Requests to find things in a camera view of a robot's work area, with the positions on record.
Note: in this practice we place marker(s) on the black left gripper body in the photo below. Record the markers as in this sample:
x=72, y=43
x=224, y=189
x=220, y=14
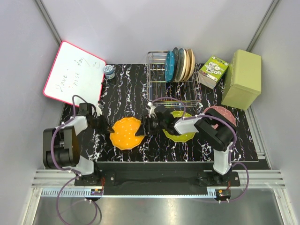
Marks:
x=102, y=123

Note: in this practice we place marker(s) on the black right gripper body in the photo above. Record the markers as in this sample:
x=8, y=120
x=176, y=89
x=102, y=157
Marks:
x=153, y=125

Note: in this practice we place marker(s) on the orange polka dot plate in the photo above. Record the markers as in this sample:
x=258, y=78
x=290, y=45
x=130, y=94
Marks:
x=124, y=136

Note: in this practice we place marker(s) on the lime green polka dot plate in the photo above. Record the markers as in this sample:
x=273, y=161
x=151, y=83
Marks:
x=179, y=138

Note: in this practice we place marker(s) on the blue polka dot plate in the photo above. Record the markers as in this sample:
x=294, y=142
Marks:
x=169, y=66

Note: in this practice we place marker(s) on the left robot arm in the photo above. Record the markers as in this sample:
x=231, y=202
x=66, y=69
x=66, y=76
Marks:
x=61, y=148

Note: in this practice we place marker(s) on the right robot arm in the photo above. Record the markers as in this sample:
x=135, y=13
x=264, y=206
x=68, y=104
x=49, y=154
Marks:
x=216, y=126

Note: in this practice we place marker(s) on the teal grey plate in rack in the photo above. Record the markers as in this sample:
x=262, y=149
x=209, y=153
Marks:
x=181, y=65

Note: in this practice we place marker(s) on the cream plate in rack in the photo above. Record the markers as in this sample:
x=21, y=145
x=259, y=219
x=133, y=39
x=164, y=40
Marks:
x=186, y=62

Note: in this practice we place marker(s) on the beige plate in rack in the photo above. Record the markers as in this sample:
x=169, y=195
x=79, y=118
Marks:
x=190, y=67

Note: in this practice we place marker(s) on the dark teal plate in rack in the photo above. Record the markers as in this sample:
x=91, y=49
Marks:
x=176, y=57

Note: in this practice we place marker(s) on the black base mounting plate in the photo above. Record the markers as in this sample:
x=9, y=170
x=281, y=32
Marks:
x=158, y=178

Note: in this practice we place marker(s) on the small blue lidded jar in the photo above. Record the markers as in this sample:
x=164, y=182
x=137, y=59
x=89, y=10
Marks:
x=109, y=71

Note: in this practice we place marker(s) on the pink framed whiteboard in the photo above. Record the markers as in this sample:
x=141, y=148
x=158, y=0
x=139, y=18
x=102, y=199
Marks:
x=75, y=72

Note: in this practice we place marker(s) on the green printed paper box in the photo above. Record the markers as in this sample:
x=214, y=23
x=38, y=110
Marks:
x=212, y=71

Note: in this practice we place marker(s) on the light green metal tin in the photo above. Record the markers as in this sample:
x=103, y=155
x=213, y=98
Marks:
x=243, y=80

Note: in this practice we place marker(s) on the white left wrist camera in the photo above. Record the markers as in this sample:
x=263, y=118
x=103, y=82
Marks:
x=99, y=108

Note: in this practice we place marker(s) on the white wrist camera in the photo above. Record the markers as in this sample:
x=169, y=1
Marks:
x=99, y=108
x=151, y=110

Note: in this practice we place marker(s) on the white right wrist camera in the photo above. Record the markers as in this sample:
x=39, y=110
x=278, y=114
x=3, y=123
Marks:
x=151, y=110

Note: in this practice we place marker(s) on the metal wire dish rack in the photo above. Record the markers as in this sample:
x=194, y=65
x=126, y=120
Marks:
x=170, y=94

